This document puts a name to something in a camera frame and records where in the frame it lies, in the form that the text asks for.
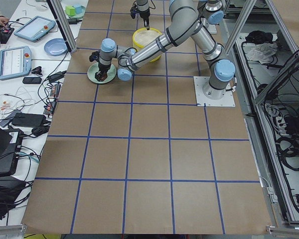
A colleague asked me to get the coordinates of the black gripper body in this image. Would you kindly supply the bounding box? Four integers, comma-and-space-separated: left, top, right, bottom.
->
97, 63, 109, 76
142, 15, 150, 27

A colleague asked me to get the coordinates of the teach pendant tablet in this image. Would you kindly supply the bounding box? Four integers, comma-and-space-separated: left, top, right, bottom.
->
14, 16, 56, 42
0, 46, 32, 80

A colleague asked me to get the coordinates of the black power adapter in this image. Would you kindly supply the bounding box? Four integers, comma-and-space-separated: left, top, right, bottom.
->
11, 113, 46, 127

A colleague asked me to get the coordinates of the blue plate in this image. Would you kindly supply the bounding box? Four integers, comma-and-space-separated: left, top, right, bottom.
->
44, 38, 68, 56

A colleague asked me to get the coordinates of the yellow steamer layer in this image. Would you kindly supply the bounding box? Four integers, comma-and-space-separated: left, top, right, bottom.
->
132, 27, 162, 51

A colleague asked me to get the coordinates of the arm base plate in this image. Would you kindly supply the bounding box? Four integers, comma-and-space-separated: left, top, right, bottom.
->
193, 76, 236, 107

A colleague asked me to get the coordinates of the teach pendant tablet lower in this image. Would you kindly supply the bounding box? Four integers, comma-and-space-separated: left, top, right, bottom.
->
0, 46, 32, 80

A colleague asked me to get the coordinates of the black laptop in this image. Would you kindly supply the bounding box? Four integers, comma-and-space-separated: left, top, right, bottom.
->
0, 128, 23, 177

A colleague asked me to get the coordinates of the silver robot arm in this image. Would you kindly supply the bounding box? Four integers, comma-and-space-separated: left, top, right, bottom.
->
130, 0, 150, 30
90, 0, 235, 100

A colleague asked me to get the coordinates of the light green plate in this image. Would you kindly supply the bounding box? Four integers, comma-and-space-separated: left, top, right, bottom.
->
87, 63, 117, 84

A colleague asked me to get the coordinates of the dark red bun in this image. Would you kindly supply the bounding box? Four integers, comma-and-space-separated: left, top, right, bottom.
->
98, 73, 107, 82

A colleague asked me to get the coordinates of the green plate with blocks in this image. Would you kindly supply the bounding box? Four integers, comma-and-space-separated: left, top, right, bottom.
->
65, 4, 86, 19

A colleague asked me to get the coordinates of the teach pendant tablet upper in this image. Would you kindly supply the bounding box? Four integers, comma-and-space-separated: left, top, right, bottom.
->
14, 16, 56, 42

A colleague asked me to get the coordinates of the aluminium frame post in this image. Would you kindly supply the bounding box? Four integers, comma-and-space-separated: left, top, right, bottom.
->
47, 0, 77, 54

